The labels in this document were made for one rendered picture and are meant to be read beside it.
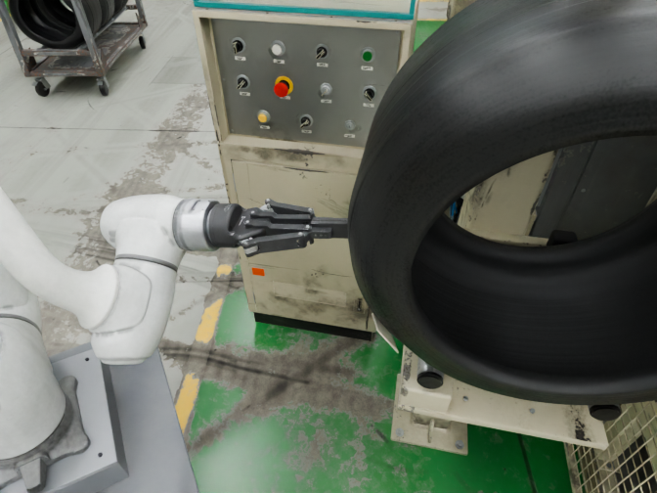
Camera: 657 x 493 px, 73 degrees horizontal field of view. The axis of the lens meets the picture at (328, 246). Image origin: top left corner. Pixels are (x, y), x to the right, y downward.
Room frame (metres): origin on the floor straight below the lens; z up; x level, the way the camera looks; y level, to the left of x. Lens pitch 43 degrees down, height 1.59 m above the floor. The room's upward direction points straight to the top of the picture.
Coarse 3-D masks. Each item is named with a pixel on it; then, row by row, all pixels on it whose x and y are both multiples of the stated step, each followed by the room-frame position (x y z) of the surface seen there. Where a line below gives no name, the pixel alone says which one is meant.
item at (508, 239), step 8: (472, 232) 0.74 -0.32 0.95; (480, 232) 0.74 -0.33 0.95; (488, 232) 0.74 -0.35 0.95; (496, 232) 0.74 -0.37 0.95; (496, 240) 0.71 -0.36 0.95; (504, 240) 0.71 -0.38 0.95; (512, 240) 0.71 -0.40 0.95; (520, 240) 0.71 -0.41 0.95; (528, 240) 0.71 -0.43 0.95; (536, 240) 0.71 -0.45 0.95; (544, 240) 0.71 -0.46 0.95
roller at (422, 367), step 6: (420, 360) 0.44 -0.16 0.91; (420, 366) 0.42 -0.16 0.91; (426, 366) 0.42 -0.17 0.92; (420, 372) 0.41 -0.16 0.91; (426, 372) 0.41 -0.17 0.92; (432, 372) 0.41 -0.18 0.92; (438, 372) 0.41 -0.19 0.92; (420, 378) 0.40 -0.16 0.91; (426, 378) 0.40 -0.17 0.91; (432, 378) 0.40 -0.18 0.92; (438, 378) 0.40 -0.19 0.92; (420, 384) 0.40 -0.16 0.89; (426, 384) 0.40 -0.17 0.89; (432, 384) 0.40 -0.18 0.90; (438, 384) 0.40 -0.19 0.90
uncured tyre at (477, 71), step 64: (512, 0) 0.54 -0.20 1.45; (576, 0) 0.46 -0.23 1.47; (640, 0) 0.42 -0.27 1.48; (448, 64) 0.47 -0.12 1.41; (512, 64) 0.41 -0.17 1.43; (576, 64) 0.39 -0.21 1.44; (640, 64) 0.37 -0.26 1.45; (384, 128) 0.47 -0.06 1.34; (448, 128) 0.40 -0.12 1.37; (512, 128) 0.38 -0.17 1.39; (576, 128) 0.36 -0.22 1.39; (640, 128) 0.35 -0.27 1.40; (384, 192) 0.41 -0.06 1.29; (448, 192) 0.38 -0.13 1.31; (384, 256) 0.40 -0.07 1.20; (448, 256) 0.64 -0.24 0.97; (512, 256) 0.63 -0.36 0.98; (576, 256) 0.60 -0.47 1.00; (640, 256) 0.57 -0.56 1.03; (384, 320) 0.40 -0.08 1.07; (448, 320) 0.50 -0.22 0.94; (512, 320) 0.52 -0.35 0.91; (576, 320) 0.51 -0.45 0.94; (640, 320) 0.47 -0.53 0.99; (512, 384) 0.35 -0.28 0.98; (576, 384) 0.34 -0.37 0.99; (640, 384) 0.32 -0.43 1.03
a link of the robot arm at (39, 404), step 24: (0, 336) 0.43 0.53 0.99; (24, 336) 0.46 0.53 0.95; (0, 360) 0.39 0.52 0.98; (24, 360) 0.41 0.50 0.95; (48, 360) 0.46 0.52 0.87; (0, 384) 0.36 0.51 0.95; (24, 384) 0.38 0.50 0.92; (48, 384) 0.41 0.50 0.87; (0, 408) 0.34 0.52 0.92; (24, 408) 0.36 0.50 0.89; (48, 408) 0.38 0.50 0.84; (0, 432) 0.33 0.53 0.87; (24, 432) 0.34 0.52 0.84; (48, 432) 0.36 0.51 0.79; (0, 456) 0.32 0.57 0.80
